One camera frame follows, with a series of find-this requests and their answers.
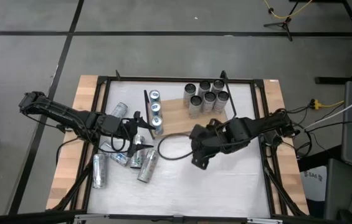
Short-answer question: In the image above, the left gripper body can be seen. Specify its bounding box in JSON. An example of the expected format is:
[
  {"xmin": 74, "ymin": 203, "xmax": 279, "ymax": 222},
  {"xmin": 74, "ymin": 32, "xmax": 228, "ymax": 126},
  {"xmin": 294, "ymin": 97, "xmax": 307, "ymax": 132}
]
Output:
[{"xmin": 94, "ymin": 114, "xmax": 133, "ymax": 141}]

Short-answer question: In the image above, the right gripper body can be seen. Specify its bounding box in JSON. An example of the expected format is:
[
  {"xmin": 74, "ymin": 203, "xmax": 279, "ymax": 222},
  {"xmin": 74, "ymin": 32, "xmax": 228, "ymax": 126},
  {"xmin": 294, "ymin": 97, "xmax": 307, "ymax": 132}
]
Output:
[{"xmin": 206, "ymin": 119, "xmax": 245, "ymax": 155}]

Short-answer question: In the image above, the Celsius Tropical Vibe can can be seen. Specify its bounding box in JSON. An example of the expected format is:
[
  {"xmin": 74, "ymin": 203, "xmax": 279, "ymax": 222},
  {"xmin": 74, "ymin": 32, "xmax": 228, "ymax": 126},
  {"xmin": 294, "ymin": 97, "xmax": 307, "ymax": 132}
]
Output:
[
  {"xmin": 136, "ymin": 148, "xmax": 159, "ymax": 184},
  {"xmin": 201, "ymin": 91, "xmax": 217, "ymax": 114},
  {"xmin": 183, "ymin": 83, "xmax": 197, "ymax": 108},
  {"xmin": 188, "ymin": 95, "xmax": 203, "ymax": 119},
  {"xmin": 130, "ymin": 134, "xmax": 147, "ymax": 170}
]

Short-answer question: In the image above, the blue silver Red Bull can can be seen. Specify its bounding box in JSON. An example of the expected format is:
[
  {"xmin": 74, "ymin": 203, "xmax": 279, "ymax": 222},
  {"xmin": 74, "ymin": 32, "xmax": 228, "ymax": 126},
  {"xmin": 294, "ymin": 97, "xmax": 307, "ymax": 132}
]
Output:
[
  {"xmin": 150, "ymin": 101, "xmax": 163, "ymax": 118},
  {"xmin": 110, "ymin": 101, "xmax": 129, "ymax": 121},
  {"xmin": 148, "ymin": 89, "xmax": 161, "ymax": 104},
  {"xmin": 151, "ymin": 114, "xmax": 165, "ymax": 136},
  {"xmin": 100, "ymin": 141, "xmax": 131, "ymax": 167}
]

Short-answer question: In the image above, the Celsius Peach Vibe can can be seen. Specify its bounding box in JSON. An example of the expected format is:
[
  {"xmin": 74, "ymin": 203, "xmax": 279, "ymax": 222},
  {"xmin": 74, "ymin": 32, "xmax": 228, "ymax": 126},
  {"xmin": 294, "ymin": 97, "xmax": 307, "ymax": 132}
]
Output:
[
  {"xmin": 212, "ymin": 79, "xmax": 226, "ymax": 94},
  {"xmin": 197, "ymin": 80, "xmax": 212, "ymax": 97},
  {"xmin": 214, "ymin": 90, "xmax": 230, "ymax": 114}
]

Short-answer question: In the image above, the silver can with red print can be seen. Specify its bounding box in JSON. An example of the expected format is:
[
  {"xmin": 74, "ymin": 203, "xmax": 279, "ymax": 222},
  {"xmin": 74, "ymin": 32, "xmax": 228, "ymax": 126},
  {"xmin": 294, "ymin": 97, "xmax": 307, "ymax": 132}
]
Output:
[{"xmin": 92, "ymin": 152, "xmax": 107, "ymax": 189}]

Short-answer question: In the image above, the wooden tray board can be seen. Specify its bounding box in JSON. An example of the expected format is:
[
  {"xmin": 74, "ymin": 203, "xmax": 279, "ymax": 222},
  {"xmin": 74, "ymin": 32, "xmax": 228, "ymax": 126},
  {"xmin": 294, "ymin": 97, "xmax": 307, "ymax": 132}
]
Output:
[{"xmin": 143, "ymin": 88, "xmax": 237, "ymax": 140}]

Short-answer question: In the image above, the white table mat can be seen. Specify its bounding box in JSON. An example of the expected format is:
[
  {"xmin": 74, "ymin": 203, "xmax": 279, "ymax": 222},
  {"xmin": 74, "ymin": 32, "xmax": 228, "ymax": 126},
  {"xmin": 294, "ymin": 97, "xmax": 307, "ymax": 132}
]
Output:
[{"xmin": 87, "ymin": 81, "xmax": 272, "ymax": 218}]

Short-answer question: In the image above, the white printed bag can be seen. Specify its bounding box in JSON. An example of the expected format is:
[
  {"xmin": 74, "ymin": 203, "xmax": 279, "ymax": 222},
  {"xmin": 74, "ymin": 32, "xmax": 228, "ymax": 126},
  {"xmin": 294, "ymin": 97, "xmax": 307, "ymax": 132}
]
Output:
[{"xmin": 300, "ymin": 166, "xmax": 328, "ymax": 202}]

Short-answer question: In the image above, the black tripod stand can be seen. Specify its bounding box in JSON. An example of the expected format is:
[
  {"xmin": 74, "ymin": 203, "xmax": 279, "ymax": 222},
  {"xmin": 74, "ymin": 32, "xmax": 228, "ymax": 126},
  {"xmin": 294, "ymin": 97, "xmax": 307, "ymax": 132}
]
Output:
[{"xmin": 262, "ymin": 0, "xmax": 303, "ymax": 42}]

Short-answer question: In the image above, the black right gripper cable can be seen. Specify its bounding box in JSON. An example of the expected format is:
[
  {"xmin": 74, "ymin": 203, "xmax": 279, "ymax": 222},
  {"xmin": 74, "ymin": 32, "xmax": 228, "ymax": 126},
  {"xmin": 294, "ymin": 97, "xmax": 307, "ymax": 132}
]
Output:
[{"xmin": 156, "ymin": 133, "xmax": 197, "ymax": 161}]

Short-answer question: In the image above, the black power cable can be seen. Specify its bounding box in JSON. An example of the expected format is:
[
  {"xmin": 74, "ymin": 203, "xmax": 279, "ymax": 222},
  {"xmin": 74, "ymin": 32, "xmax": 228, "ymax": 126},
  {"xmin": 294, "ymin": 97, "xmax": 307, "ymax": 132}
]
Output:
[{"xmin": 55, "ymin": 136, "xmax": 85, "ymax": 166}]

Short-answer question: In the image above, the black aluminium table frame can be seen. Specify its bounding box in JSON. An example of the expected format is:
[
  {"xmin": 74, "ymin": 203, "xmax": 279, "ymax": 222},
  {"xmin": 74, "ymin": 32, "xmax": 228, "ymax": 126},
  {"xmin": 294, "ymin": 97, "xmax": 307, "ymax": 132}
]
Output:
[{"xmin": 46, "ymin": 73, "xmax": 309, "ymax": 224}]

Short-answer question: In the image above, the black cable bundle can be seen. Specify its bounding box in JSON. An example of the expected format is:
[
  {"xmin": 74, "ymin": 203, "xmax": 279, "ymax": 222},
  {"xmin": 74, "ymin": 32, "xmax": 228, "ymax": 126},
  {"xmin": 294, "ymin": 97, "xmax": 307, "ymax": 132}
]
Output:
[{"xmin": 283, "ymin": 102, "xmax": 320, "ymax": 162}]

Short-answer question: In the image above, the black desk frame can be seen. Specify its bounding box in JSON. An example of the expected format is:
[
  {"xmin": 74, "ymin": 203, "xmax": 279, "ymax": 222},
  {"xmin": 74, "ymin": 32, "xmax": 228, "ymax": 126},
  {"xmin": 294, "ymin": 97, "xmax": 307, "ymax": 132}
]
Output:
[{"xmin": 314, "ymin": 0, "xmax": 352, "ymax": 85}]

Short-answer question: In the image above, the white cable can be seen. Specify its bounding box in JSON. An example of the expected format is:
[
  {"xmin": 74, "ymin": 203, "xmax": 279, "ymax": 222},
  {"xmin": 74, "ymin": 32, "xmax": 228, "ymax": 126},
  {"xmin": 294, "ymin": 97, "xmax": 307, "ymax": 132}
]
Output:
[{"xmin": 303, "ymin": 89, "xmax": 352, "ymax": 131}]

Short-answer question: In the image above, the yellow floor cable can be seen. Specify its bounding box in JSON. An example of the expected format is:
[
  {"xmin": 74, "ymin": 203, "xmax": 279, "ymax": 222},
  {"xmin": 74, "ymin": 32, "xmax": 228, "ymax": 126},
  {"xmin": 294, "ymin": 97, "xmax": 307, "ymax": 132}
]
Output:
[{"xmin": 262, "ymin": 0, "xmax": 313, "ymax": 19}]

